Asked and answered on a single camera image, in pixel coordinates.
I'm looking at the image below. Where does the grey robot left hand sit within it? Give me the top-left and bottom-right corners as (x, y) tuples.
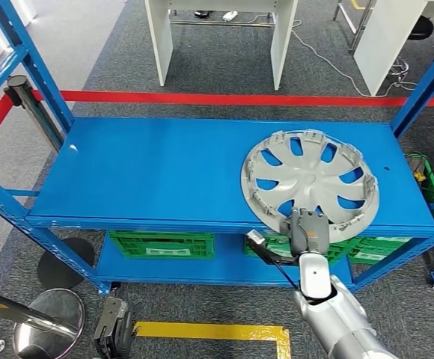
(92, 297), (138, 359)

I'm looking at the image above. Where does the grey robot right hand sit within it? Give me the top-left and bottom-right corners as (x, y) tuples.
(282, 208), (330, 259)

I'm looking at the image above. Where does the grey plastic wheel cover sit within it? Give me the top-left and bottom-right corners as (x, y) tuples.
(240, 129), (380, 245)

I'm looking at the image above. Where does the green plastic crate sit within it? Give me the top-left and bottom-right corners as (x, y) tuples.
(348, 236), (413, 265)
(405, 150), (434, 222)
(243, 233), (352, 266)
(108, 230), (216, 260)

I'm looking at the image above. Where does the chrome round stanchion base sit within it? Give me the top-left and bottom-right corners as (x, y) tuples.
(12, 288), (86, 359)

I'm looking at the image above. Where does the black round stanchion base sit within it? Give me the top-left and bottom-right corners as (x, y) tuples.
(37, 236), (97, 290)

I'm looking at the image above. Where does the yellow floor tape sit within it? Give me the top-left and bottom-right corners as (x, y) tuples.
(132, 320), (292, 359)

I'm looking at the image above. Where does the white desk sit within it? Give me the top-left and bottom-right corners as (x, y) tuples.
(144, 0), (299, 92)
(353, 0), (431, 97)

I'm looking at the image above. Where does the black stool chrome base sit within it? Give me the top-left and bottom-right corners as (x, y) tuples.
(387, 14), (434, 82)

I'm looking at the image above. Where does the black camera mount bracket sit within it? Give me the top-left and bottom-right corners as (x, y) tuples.
(247, 236), (302, 293)

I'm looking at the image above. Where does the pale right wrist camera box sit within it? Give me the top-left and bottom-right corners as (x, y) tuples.
(246, 228), (266, 248)

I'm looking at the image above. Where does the chrome stanchion post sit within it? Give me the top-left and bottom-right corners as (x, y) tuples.
(0, 285), (79, 339)

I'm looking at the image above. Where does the white power cable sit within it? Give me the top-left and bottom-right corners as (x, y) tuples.
(238, 13), (420, 98)

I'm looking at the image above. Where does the black topped stanchion post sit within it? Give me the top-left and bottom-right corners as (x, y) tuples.
(3, 74), (67, 153)

